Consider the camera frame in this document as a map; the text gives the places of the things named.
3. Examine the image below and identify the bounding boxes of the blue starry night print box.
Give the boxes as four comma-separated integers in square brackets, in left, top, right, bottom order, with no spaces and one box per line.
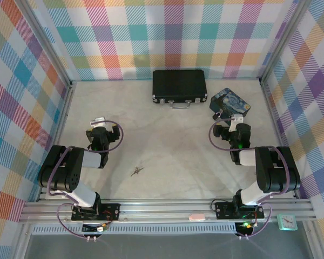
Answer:
[208,86,252,123]

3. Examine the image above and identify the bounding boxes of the bronze key bunch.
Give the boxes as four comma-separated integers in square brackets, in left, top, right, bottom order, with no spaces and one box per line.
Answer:
[130,160,146,178]

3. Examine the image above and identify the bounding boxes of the pink oval eraser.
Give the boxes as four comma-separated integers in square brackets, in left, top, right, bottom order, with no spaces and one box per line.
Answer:
[188,213,207,222]

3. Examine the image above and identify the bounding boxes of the mint green square clock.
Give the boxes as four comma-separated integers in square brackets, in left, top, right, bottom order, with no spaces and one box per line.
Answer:
[276,213,299,232]

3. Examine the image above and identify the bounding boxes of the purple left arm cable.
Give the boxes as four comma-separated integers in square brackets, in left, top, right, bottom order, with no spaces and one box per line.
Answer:
[46,120,125,240]

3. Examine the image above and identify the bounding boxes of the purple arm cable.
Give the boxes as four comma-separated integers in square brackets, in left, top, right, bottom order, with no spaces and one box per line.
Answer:
[46,120,125,240]
[208,118,292,239]

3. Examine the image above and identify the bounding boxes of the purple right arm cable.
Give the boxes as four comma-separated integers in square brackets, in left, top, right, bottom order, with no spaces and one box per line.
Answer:
[208,118,292,239]

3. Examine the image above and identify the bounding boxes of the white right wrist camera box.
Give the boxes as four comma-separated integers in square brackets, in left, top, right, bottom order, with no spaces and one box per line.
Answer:
[228,114,245,133]

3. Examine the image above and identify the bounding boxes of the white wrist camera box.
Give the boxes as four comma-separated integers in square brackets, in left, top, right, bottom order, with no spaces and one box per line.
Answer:
[228,114,245,133]
[90,117,106,128]

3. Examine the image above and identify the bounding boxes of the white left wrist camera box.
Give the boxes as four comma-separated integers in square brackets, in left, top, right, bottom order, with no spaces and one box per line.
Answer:
[90,117,106,128]

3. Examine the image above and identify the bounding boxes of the aluminium left side rail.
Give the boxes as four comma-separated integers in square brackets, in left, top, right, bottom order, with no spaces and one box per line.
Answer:
[35,80,78,202]

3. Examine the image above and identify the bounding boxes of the aluminium right side rail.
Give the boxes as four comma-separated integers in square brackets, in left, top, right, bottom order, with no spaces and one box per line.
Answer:
[260,77,305,200]

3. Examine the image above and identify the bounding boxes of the black briefcase with metal handle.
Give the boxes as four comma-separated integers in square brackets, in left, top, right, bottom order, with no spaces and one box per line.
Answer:
[151,69,208,110]

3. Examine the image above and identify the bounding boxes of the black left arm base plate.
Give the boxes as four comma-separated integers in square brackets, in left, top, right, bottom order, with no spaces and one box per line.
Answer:
[71,201,122,223]

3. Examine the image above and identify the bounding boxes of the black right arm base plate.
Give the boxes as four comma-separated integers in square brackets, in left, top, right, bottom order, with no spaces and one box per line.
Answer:
[214,201,266,220]

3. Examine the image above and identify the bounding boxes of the aluminium front frame rail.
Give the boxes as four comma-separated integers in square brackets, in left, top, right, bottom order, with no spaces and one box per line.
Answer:
[18,199,319,225]

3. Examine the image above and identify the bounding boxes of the aluminium right frame post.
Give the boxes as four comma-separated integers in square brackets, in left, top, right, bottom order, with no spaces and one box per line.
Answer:
[259,0,308,85]

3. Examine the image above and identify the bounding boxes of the aluminium frame post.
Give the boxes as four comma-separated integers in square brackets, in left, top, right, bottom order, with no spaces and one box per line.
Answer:
[259,0,308,85]
[21,0,74,86]

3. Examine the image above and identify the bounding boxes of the aluminium left frame post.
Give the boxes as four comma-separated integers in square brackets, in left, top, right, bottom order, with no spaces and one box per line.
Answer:
[21,0,74,86]

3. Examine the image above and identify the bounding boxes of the grey slotted cable duct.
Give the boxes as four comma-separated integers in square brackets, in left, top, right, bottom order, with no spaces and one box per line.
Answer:
[31,224,238,236]

